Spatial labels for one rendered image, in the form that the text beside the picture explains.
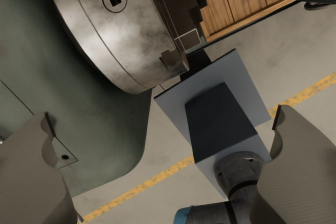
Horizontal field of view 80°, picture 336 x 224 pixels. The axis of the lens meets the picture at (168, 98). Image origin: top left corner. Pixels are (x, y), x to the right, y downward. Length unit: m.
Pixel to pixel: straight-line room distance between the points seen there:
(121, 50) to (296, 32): 1.62
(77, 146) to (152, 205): 2.39
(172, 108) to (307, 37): 1.29
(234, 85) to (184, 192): 1.86
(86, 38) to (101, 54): 0.03
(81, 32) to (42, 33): 0.06
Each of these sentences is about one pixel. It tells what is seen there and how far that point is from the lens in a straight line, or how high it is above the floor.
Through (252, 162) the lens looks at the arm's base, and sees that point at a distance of 0.63.
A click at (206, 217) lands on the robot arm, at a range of 0.53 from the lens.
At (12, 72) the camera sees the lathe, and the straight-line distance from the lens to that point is 0.37.
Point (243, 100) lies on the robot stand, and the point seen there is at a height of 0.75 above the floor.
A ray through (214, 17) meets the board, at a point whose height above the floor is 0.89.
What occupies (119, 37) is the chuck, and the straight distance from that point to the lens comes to 0.31.
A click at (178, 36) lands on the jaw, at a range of 0.34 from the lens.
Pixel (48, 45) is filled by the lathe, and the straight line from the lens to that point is 0.36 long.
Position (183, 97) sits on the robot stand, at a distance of 0.89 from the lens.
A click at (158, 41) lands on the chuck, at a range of 0.31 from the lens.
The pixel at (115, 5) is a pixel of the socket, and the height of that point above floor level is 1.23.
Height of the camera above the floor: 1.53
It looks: 62 degrees down
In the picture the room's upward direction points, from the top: 179 degrees clockwise
